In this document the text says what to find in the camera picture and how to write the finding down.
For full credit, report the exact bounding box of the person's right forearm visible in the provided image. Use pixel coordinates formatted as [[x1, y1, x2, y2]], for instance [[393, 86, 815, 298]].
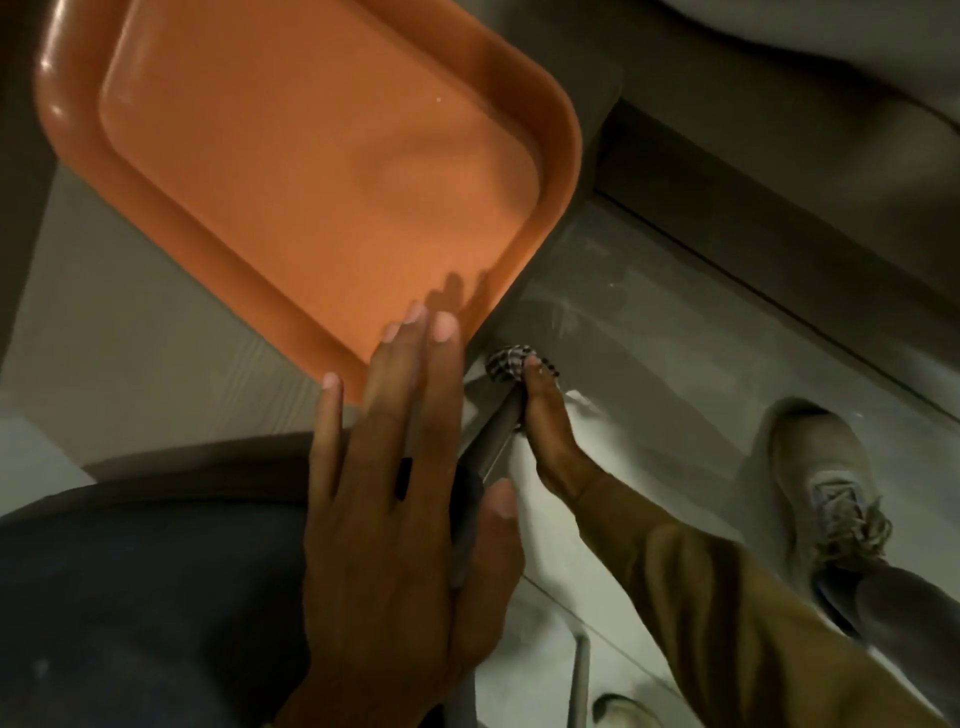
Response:
[[571, 465, 950, 728]]

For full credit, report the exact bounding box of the grey metal chair leg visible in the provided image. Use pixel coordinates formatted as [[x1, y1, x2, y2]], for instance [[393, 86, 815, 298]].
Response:
[[566, 632, 594, 728]]

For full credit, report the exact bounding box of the person's right hand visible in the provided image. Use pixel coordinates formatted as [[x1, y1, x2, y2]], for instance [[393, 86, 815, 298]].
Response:
[[513, 354, 605, 515]]

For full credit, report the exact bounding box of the checkered cloth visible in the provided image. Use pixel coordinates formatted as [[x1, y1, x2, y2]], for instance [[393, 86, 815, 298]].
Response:
[[485, 344, 562, 388]]

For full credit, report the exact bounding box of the person's grey trouser leg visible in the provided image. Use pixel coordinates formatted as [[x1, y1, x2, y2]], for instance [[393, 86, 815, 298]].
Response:
[[813, 553, 960, 723]]

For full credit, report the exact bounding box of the dark chair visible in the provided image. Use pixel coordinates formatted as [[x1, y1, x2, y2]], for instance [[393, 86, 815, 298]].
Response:
[[0, 431, 485, 728]]

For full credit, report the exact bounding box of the person's left hand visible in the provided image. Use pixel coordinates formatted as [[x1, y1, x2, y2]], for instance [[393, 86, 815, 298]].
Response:
[[273, 301, 526, 728]]

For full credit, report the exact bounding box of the orange plastic tray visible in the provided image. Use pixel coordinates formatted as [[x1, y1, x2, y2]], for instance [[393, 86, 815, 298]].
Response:
[[33, 0, 585, 406]]

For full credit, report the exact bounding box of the beige lace-up shoe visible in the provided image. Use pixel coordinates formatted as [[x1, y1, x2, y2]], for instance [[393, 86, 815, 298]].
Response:
[[765, 405, 895, 595], [592, 693, 666, 728]]

